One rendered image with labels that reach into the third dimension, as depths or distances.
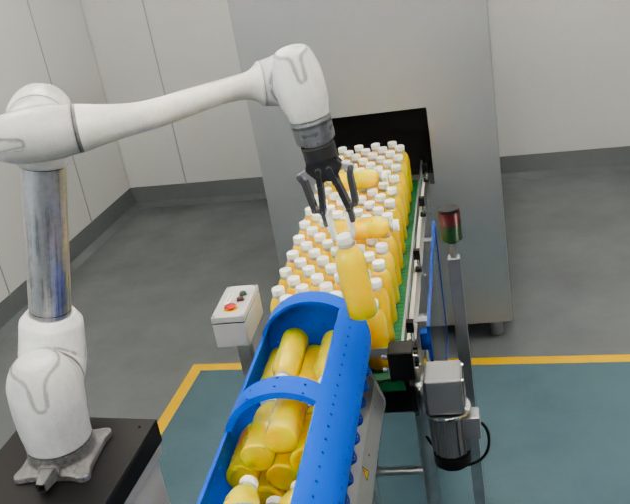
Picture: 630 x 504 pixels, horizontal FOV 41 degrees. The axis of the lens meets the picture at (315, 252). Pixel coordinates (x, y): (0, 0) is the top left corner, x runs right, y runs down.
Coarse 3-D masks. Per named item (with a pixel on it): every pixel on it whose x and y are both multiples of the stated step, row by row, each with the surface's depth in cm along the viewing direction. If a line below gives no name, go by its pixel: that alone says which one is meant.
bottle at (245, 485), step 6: (240, 486) 166; (246, 486) 166; (252, 486) 169; (234, 492) 164; (240, 492) 164; (246, 492) 164; (252, 492) 165; (228, 498) 163; (234, 498) 163; (240, 498) 162; (246, 498) 163; (252, 498) 164; (258, 498) 166
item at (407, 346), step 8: (392, 344) 235; (400, 344) 234; (408, 344) 233; (416, 344) 234; (392, 352) 231; (400, 352) 230; (408, 352) 230; (416, 352) 233; (392, 360) 231; (400, 360) 231; (408, 360) 231; (416, 360) 235; (384, 368) 235; (392, 368) 232; (400, 368) 232; (408, 368) 232; (416, 368) 233; (392, 376) 233; (400, 376) 233; (408, 376) 233
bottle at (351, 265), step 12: (336, 252) 196; (348, 252) 194; (360, 252) 195; (336, 264) 196; (348, 264) 194; (360, 264) 194; (348, 276) 195; (360, 276) 195; (348, 288) 196; (360, 288) 196; (372, 288) 199; (348, 300) 198; (360, 300) 197; (372, 300) 199; (348, 312) 201; (360, 312) 198; (372, 312) 199
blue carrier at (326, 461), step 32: (288, 320) 225; (320, 320) 224; (352, 320) 214; (256, 352) 215; (352, 352) 204; (256, 384) 186; (288, 384) 182; (320, 384) 184; (352, 384) 194; (320, 416) 175; (352, 416) 187; (224, 448) 184; (320, 448) 167; (352, 448) 183; (224, 480) 182; (320, 480) 160
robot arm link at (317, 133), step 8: (320, 120) 179; (328, 120) 181; (296, 128) 181; (304, 128) 180; (312, 128) 179; (320, 128) 180; (328, 128) 181; (296, 136) 182; (304, 136) 181; (312, 136) 180; (320, 136) 180; (328, 136) 181; (296, 144) 185; (304, 144) 182; (312, 144) 181; (320, 144) 182
